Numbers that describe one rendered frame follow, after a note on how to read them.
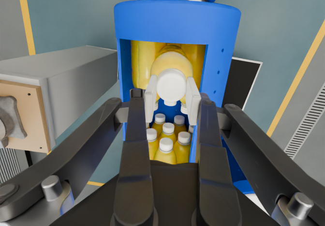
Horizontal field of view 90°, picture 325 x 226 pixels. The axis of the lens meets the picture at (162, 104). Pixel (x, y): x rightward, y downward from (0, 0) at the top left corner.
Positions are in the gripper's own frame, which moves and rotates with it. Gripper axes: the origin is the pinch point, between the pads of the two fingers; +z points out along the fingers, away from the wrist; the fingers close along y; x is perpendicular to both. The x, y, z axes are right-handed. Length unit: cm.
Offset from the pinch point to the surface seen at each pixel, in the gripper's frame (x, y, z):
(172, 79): 1.2, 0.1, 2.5
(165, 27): 7.1, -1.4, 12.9
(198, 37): 5.9, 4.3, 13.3
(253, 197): -58, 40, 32
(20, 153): -128, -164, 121
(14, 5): 20, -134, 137
